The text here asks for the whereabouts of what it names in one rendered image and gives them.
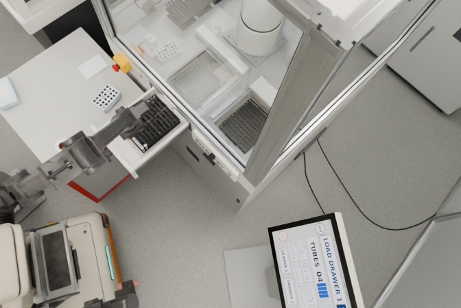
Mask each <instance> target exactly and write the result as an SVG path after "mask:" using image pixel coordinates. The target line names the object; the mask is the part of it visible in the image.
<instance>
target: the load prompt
mask: <svg viewBox="0 0 461 308"><path fill-rule="evenodd" d="M319 240H320V245H321V249H322V255H323V258H324V264H325V267H326V271H327V276H328V280H329V285H330V289H331V295H332V298H333V304H334V307H335V308H348V303H347V300H346V294H345V291H344V286H343V282H342V277H341V274H340V269H339V265H338V260H337V257H336V253H335V248H334V245H333V239H332V236H331V234H328V235H321V236H319Z"/></svg>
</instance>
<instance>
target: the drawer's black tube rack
mask: <svg viewBox="0 0 461 308"><path fill-rule="evenodd" d="M154 96H156V97H154ZM151 98H153V99H151ZM151 98H149V99H148V100H149V102H148V100H146V101H145V102H146V103H147V104H148V106H149V107H150V110H151V111H150V112H148V113H147V114H145V115H144V116H142V117H141V118H139V119H140V120H141V121H142V122H143V124H144V126H142V128H143V129H142V130H141V131H140V132H138V133H136V134H135V135H134V137H135V138H136V139H137V140H138V141H139V142H140V143H141V145H142V146H143V147H144V148H145V151H144V152H142V153H143V154H144V153H145V152H146V151H147V150H149V149H150V148H151V147H152V146H153V145H154V144H155V143H157V142H158V141H160V140H161V139H162V138H163V137H164V136H165V135H166V134H168V133H169V132H170V131H172V130H173V129H174V128H175V127H176V126H177V125H178V124H180V119H179V118H178V117H177V116H176V115H175V114H174V113H173V112H172V111H171V110H170V109H169V108H168V107H167V106H166V105H165V103H164V102H163V101H162V100H161V99H160V98H159V97H158V96H157V95H156V94H154V95H153V96H151ZM132 138H133V137H132ZM132 138H131V139H132ZM131 141H132V140H131ZM132 142H133V141H132ZM133 143H134V142H133ZM134 144H135V143H134ZM144 144H147V147H148V149H146V148H147V147H145V146H144ZM135 145H136V144H135ZM136 146H137V145H136ZM137 147H138V146H137Z"/></svg>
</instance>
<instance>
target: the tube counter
mask: <svg viewBox="0 0 461 308"><path fill-rule="evenodd" d="M314 278H315V282H316V287H317V291H318V297H319V301H320V306H321V308H332V306H331V300H330V297H329V291H328V287H327V282H326V278H325V275H324V270H321V271H315V272H314Z"/></svg>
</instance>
